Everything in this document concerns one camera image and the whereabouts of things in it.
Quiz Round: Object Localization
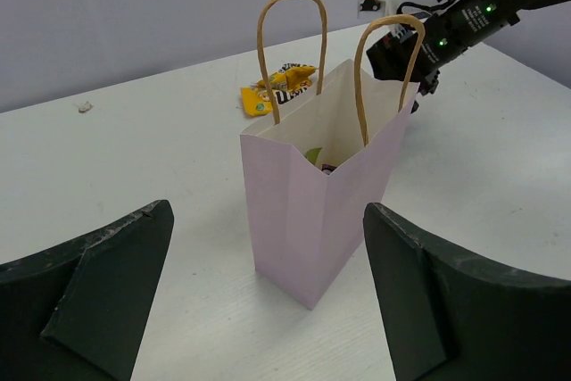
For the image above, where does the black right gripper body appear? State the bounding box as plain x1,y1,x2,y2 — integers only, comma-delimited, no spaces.
367,0,519,95

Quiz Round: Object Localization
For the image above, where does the pink paper bag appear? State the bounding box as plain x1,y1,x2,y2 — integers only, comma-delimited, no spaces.
239,0,426,311

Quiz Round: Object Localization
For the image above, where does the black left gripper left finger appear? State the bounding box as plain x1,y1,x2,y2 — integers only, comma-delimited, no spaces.
1,200,174,380

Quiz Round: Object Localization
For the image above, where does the green Himalaya snack packet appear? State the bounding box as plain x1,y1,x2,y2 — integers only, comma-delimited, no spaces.
304,147,322,165

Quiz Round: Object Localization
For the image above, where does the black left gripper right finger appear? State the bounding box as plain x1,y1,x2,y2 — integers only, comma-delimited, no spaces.
363,203,570,380

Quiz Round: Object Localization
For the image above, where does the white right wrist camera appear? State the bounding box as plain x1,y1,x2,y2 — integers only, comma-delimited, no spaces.
357,0,401,22

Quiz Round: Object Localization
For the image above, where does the small white paper scrap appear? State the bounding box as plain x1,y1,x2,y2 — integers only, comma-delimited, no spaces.
78,102,94,113

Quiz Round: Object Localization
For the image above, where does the yellow M&M packet small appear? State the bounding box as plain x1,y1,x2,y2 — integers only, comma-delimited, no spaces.
269,62,318,93

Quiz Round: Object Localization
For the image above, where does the yellow M&M packet large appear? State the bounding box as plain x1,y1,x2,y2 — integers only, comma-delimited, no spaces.
240,80,312,117

